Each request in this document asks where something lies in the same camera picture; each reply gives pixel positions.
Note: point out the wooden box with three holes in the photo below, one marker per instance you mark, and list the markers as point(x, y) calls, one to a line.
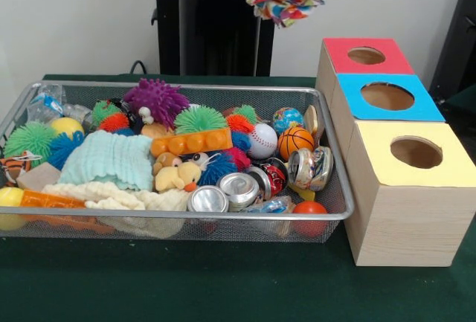
point(409, 225)

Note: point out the small baseball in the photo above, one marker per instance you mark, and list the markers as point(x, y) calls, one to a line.
point(262, 140)

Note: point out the bright green spiky ball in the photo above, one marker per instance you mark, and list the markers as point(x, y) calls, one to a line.
point(201, 119)

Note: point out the orange toy building brick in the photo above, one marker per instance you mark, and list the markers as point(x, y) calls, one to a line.
point(191, 143)

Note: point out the small basketball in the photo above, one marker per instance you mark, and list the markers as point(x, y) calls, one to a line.
point(295, 143)

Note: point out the yellow plush duck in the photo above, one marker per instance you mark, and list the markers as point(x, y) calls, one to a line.
point(178, 177)

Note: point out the silver drink can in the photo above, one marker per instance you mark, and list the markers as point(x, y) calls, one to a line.
point(310, 167)

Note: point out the purple spiky toy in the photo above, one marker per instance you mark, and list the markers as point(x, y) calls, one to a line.
point(156, 99)

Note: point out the red-orange ball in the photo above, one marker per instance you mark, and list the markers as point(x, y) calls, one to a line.
point(309, 210)

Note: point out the mint green cloth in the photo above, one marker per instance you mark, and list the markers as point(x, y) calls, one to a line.
point(108, 162)

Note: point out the dark green table cloth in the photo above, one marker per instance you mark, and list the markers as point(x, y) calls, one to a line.
point(186, 285)

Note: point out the blue spiky ball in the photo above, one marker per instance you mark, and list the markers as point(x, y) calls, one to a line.
point(65, 149)

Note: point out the green cloth side table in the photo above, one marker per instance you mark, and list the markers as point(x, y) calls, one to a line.
point(465, 100)

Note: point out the black upright panel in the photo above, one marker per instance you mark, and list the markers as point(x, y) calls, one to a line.
point(461, 39)

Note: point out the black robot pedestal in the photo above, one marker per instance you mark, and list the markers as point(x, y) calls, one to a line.
point(208, 21)

